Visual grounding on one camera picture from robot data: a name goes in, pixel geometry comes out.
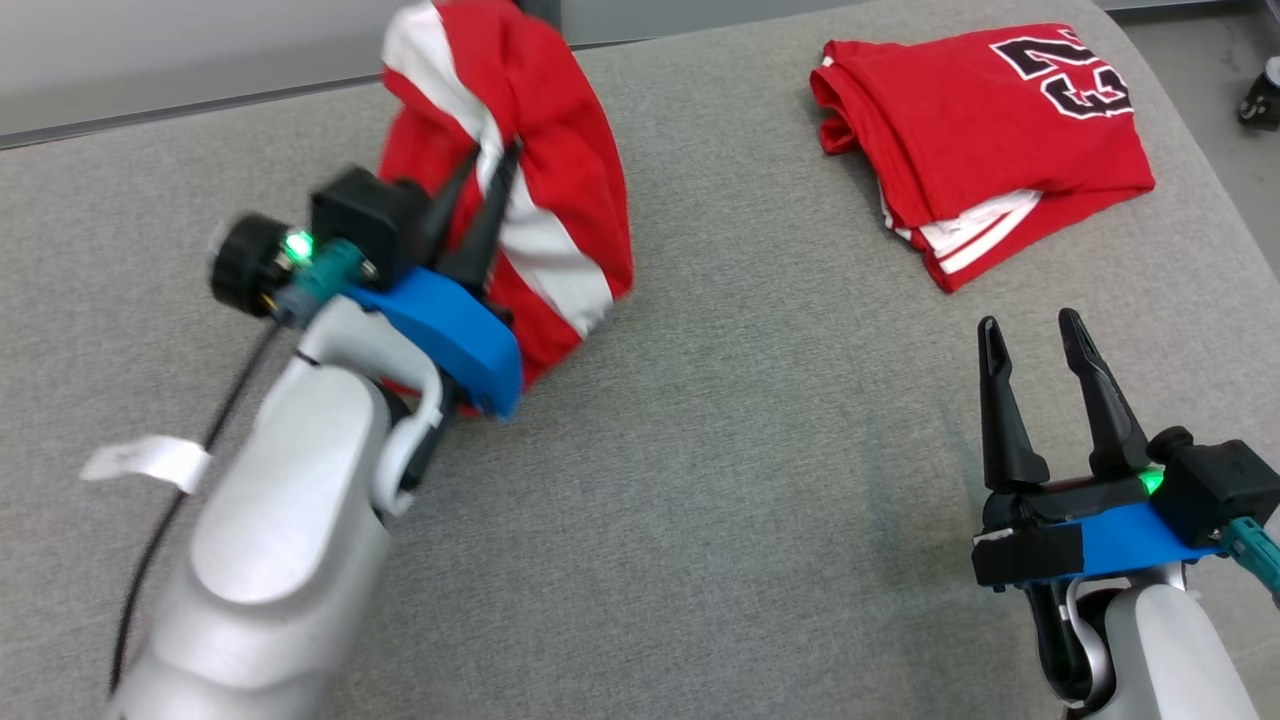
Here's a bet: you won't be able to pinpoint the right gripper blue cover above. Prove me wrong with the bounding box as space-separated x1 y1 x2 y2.
972 308 1225 593

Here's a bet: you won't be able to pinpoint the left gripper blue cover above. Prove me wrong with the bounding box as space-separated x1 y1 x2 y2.
208 138 524 419

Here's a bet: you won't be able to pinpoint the red shorts with white stripes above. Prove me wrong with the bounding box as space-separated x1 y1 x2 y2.
378 0 636 421

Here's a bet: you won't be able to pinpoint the red jersey with black number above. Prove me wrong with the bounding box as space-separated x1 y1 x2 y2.
810 22 1156 294

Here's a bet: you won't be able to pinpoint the black caster wheel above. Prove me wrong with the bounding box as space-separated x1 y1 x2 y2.
1238 57 1280 131

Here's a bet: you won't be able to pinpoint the white left cable tag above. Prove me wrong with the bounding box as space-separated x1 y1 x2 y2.
80 435 213 496

